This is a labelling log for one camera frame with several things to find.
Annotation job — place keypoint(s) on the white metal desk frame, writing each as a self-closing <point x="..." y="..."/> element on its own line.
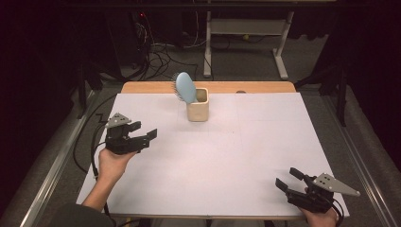
<point x="246" y="26"/>

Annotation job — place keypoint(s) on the small yellow-green ball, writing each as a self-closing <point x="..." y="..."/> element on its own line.
<point x="246" y="37"/>

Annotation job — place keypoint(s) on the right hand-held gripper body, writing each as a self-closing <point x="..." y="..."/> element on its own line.
<point x="315" y="201"/>

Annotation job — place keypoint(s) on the black metal stand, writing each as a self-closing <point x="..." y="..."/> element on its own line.
<point x="342" y="104"/>
<point x="82" y="91"/>

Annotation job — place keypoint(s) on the white table sheet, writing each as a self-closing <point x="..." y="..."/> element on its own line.
<point x="236" y="157"/>

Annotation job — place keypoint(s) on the dark equipment cabinet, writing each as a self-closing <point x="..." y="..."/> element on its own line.
<point x="126" y="41"/>

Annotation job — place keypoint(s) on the aluminium floor rail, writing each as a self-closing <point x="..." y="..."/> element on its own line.
<point x="53" y="167"/>
<point x="362" y="167"/>

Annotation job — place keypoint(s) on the beige square cup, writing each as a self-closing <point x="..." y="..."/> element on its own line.
<point x="198" y="112"/>

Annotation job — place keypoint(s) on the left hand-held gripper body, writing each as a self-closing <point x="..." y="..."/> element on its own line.
<point x="123" y="145"/>

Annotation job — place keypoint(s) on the person's left hand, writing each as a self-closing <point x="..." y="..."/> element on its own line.
<point x="110" y="165"/>

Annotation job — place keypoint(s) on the light blue hairbrush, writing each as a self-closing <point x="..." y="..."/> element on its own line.
<point x="186" y="86"/>

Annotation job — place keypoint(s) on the person's right hand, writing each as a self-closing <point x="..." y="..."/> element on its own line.
<point x="321" y="219"/>

